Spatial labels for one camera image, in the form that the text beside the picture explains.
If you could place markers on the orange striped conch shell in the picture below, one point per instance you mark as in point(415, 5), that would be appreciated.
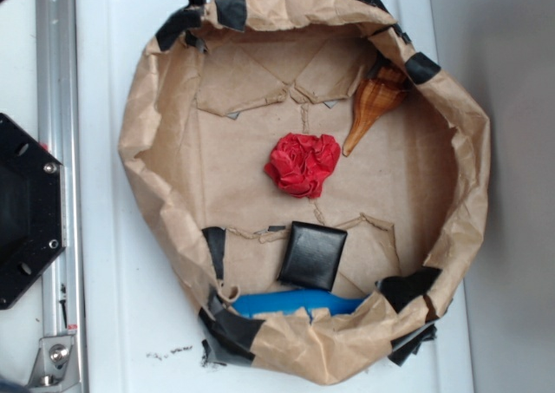
point(374, 97)

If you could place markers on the blue plastic object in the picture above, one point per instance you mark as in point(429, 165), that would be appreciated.
point(287, 302)

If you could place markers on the brown paper bag tray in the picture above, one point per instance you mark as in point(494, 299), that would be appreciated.
point(215, 89)

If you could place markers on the aluminium extrusion rail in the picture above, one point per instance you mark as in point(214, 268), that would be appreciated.
point(63, 303)

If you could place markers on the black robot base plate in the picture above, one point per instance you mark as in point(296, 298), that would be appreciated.
point(31, 211)

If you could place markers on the black square pouch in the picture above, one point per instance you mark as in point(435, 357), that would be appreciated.
point(312, 256)

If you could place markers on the metal corner bracket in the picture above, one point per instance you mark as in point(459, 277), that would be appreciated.
point(56, 366)

